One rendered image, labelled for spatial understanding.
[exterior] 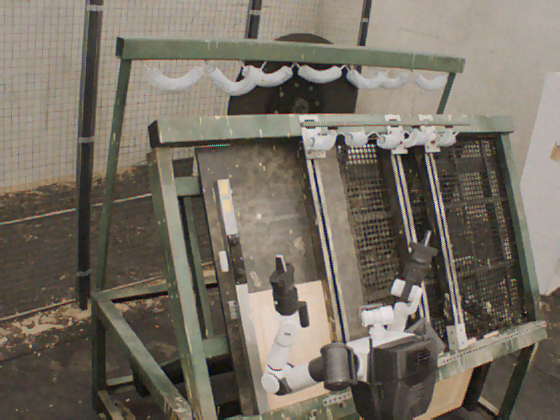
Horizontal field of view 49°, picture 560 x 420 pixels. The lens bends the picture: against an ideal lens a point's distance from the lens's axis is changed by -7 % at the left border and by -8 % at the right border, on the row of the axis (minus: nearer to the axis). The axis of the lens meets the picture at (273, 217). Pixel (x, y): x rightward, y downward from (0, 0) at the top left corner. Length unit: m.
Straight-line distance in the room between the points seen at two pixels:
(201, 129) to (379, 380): 1.17
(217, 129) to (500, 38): 5.77
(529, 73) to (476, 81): 0.71
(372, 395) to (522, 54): 6.04
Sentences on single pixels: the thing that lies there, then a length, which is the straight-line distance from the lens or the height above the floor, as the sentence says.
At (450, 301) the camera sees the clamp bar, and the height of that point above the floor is 1.13.
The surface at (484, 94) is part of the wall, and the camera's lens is 8.12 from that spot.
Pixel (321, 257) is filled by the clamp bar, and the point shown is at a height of 1.40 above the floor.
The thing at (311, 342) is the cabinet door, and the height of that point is 1.09.
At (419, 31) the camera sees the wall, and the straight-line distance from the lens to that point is 8.60.
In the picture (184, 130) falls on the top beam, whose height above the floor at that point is 1.90.
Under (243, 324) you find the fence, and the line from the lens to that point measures 2.62.
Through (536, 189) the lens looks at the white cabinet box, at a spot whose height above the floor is 0.96.
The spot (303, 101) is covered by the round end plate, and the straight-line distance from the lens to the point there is 3.43.
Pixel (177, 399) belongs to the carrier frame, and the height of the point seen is 0.79.
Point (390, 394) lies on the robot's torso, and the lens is 2.31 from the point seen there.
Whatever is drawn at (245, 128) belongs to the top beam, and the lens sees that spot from 2.70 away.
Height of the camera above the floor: 2.57
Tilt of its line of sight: 22 degrees down
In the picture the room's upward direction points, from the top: 8 degrees clockwise
